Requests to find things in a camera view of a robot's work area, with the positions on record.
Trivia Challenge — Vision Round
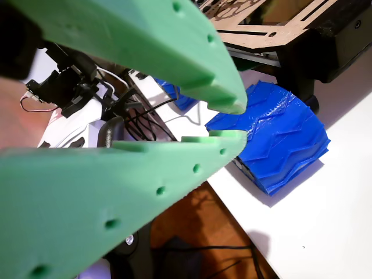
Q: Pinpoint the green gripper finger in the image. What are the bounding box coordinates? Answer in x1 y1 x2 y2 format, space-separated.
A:
11 0 249 115
0 130 248 279

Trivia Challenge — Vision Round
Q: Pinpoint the wooden top rover body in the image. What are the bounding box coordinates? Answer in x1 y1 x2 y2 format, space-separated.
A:
197 0 372 108

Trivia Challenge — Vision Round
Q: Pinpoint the blue treaded rover wheel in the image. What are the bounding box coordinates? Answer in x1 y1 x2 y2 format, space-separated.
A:
153 77 199 111
205 81 331 198

